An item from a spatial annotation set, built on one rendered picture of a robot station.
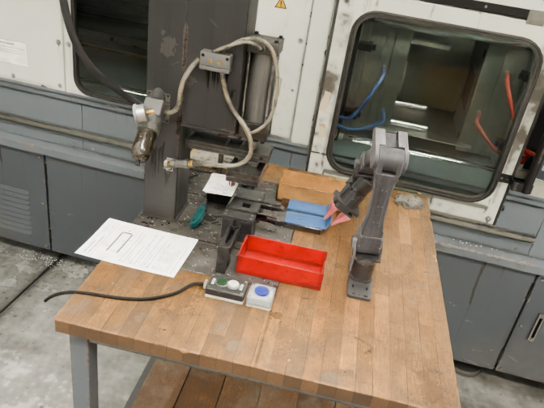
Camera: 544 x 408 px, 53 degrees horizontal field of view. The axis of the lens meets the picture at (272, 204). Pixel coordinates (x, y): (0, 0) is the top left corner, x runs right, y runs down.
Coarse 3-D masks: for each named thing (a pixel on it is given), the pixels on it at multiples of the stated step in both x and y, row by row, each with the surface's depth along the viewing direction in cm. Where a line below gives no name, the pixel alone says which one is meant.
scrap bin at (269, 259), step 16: (256, 240) 165; (272, 240) 164; (240, 256) 155; (256, 256) 165; (272, 256) 166; (288, 256) 165; (304, 256) 164; (320, 256) 163; (240, 272) 157; (256, 272) 156; (272, 272) 155; (288, 272) 154; (304, 272) 153; (320, 272) 162; (320, 288) 155
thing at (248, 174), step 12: (192, 132) 171; (204, 132) 172; (192, 144) 166; (204, 144) 165; (216, 144) 165; (228, 144) 169; (240, 144) 171; (264, 144) 170; (240, 156) 165; (252, 156) 164; (264, 156) 163; (228, 168) 161; (240, 168) 162; (252, 168) 163; (264, 168) 167; (228, 180) 162; (240, 180) 161; (252, 180) 160
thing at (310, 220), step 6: (288, 216) 185; (294, 216) 185; (300, 216) 186; (306, 216) 187; (312, 216) 187; (330, 216) 184; (294, 222) 182; (300, 222) 183; (306, 222) 183; (312, 222) 184; (318, 222) 184; (324, 222) 185; (330, 222) 180; (324, 228) 181
